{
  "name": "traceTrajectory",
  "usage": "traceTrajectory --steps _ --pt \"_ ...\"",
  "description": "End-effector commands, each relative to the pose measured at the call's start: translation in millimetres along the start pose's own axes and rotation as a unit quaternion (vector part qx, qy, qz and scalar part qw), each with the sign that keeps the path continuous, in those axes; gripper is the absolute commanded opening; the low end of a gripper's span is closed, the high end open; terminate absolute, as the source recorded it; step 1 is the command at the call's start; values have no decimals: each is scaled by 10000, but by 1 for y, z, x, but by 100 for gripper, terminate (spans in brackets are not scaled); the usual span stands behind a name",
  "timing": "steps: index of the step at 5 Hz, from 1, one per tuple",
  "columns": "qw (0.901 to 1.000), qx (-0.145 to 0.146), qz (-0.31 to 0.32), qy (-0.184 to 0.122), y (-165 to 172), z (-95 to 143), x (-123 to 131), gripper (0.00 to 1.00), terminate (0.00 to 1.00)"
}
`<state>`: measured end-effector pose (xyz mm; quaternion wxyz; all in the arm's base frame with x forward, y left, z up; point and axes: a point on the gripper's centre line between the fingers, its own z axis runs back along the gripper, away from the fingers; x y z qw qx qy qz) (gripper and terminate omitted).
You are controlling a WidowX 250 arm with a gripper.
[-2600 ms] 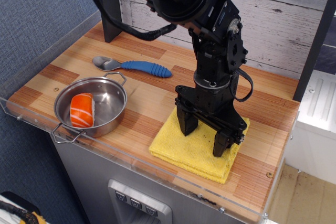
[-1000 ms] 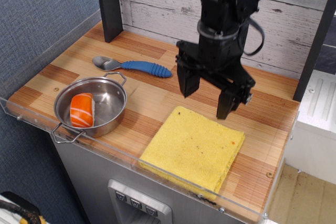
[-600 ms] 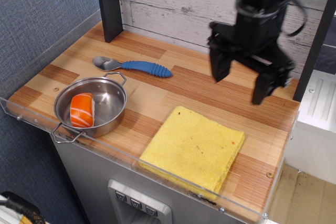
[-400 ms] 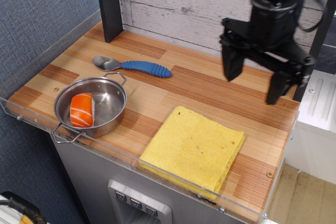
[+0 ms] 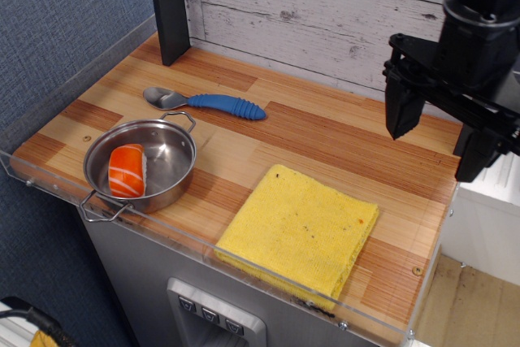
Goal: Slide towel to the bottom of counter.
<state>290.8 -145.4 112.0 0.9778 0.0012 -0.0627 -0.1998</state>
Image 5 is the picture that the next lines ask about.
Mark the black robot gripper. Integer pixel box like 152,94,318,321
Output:
383,20,519,183

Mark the yellow towel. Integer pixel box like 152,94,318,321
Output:
214,164,379,311

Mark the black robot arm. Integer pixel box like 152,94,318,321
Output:
383,0,519,182

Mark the small steel pan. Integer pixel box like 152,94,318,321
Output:
79,111,197,222

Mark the clear acrylic table guard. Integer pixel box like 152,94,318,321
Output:
10,36,461,346

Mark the silver dispenser button panel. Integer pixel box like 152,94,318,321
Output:
167,278,267,347

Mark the orange salmon sushi toy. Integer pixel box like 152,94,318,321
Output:
107,143,147,198

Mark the grey toy fridge cabinet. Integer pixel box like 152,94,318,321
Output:
78,203,379,346

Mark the yellow object bottom left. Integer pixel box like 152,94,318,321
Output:
29,330,59,347

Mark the white aluminium rail base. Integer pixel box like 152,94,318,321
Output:
460,153,520,206

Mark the blue handled metal spoon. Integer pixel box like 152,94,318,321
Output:
143,87,267,120

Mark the black left frame post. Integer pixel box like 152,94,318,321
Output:
153,0,191,66

